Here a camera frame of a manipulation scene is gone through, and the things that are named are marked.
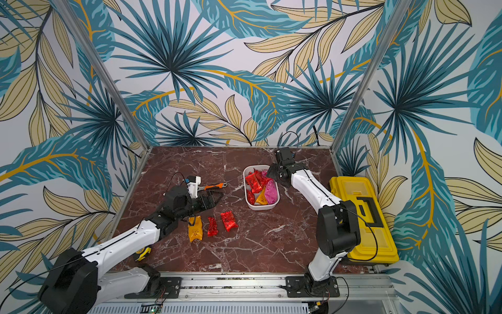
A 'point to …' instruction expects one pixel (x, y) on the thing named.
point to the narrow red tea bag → (212, 227)
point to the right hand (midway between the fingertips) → (275, 174)
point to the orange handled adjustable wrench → (218, 186)
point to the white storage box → (247, 169)
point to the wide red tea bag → (229, 220)
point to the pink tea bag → (271, 191)
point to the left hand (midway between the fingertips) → (218, 198)
